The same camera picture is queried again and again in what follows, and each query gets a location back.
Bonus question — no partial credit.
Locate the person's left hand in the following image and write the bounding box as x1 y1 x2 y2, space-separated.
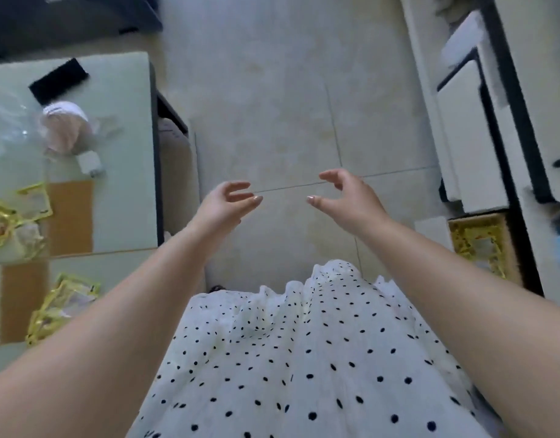
194 179 264 234

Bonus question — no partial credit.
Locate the person's right hand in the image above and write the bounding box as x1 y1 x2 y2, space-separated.
306 167 393 238

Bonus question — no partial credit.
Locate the light wooden drawer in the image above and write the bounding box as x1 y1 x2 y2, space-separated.
414 213 525 288

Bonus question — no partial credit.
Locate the pile of yellow warmer packets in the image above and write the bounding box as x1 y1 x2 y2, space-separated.
0 182 102 347

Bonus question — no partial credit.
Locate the person's right forearm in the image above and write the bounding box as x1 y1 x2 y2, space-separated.
361 218 560 438

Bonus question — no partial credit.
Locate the person's left forearm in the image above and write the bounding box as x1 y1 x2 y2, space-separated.
0 225 226 438

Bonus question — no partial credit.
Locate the white and black furniture unit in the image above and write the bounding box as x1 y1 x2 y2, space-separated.
156 91 203 251

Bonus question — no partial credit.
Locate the pale green glass table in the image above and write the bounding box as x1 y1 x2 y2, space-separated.
0 50 165 381

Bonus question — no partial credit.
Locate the white square charger adapter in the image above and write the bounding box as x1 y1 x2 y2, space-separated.
77 151 105 178

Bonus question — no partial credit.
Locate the white polka dot dress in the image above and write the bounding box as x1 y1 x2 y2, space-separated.
124 259 507 438

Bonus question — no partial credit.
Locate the white cabinet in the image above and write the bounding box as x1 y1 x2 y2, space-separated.
398 0 560 311

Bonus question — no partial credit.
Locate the pink fabric face mask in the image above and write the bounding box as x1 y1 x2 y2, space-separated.
38 100 101 156

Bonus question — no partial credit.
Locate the dark grey smartphone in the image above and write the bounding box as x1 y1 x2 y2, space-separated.
28 58 90 106

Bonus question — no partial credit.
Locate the clear plastic water bottle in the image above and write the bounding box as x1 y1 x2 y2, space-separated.
0 82 44 160

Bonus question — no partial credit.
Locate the dark grey sofa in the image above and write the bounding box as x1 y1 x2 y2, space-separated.
0 0 164 63

